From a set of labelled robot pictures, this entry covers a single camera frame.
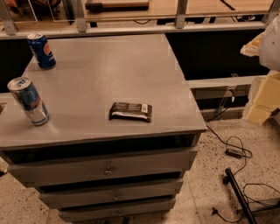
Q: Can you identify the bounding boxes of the metal railing frame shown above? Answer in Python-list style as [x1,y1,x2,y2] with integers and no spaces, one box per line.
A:
[0,0,279,39]

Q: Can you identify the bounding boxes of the grey drawer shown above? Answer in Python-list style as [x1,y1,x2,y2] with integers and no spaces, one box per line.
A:
[59,198,176,222]
[8,147,197,187]
[39,178,183,209]

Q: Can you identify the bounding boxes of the grey drawer cabinet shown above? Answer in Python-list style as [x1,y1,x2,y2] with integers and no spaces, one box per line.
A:
[0,34,206,212]

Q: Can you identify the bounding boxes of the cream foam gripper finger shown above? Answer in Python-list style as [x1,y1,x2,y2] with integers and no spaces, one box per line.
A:
[242,71,280,125]
[240,33,263,57]

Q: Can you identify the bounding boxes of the bottom grey drawer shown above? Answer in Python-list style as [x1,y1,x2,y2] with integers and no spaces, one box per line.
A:
[59,198,176,222]

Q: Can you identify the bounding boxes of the silver blue red bull can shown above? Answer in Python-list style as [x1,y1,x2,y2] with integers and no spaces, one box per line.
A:
[7,77,49,126]

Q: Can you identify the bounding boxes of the top grey drawer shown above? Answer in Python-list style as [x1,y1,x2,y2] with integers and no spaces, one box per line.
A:
[8,147,197,187]

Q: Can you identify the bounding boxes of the black power adapter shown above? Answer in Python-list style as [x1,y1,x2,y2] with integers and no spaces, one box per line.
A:
[225,148,242,158]

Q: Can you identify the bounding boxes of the middle grey drawer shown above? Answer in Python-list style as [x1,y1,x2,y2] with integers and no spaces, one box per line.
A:
[39,178,183,209]

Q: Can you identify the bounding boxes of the blue pepsi can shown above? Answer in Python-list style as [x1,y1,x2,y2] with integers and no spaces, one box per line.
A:
[27,33,56,69]

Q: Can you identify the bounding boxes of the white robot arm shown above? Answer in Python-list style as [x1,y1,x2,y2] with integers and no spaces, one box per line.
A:
[241,15,280,125]

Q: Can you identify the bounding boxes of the dark chocolate rxbar wrapper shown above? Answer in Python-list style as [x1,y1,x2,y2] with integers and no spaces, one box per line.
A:
[108,102,152,123]

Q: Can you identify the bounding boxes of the black floor cable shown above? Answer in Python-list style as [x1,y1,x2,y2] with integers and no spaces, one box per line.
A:
[205,87,280,224]

